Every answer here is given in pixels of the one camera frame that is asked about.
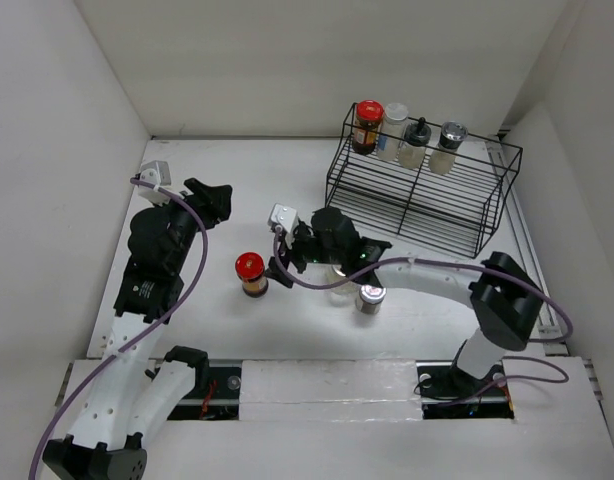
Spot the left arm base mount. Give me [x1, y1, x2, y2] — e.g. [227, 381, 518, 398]
[168, 363, 242, 421]

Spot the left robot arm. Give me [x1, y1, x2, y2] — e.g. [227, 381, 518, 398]
[29, 176, 233, 479]

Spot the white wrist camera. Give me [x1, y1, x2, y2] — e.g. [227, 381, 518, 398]
[132, 160, 172, 206]
[267, 203, 299, 248]

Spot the black knob lid grinder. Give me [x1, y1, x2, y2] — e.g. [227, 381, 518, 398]
[398, 117, 431, 170]

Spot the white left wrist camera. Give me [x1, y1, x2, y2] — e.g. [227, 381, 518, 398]
[132, 160, 172, 206]

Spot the red lid sauce jar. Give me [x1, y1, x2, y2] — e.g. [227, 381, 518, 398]
[235, 252, 268, 298]
[352, 100, 384, 155]

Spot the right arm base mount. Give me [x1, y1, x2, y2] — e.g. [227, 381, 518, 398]
[413, 362, 515, 420]

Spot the clear glass jar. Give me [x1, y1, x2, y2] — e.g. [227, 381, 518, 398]
[326, 265, 360, 306]

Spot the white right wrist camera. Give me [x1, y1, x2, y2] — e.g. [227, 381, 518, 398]
[267, 203, 299, 248]

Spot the black wire rack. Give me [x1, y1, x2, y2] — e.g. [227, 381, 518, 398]
[325, 107, 523, 259]

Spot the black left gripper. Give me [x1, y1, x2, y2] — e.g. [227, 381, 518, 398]
[153, 179, 230, 272]

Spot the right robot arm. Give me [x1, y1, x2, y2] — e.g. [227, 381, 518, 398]
[265, 204, 545, 400]

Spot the labelled lid brown jar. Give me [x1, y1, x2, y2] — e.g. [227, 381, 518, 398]
[355, 285, 387, 315]

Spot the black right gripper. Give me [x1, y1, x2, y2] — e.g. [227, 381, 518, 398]
[262, 223, 345, 288]

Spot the silver lid white bottle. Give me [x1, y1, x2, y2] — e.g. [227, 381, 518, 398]
[376, 102, 409, 162]

